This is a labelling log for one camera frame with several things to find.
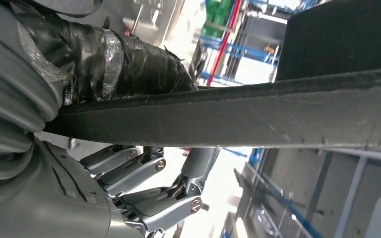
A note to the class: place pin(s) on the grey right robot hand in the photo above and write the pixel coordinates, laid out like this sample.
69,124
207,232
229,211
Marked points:
46,203

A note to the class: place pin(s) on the red barrier strip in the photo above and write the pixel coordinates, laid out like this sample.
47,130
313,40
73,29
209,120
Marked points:
225,42

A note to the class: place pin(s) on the blue rack with green bins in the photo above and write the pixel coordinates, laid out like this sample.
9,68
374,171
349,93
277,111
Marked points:
243,49

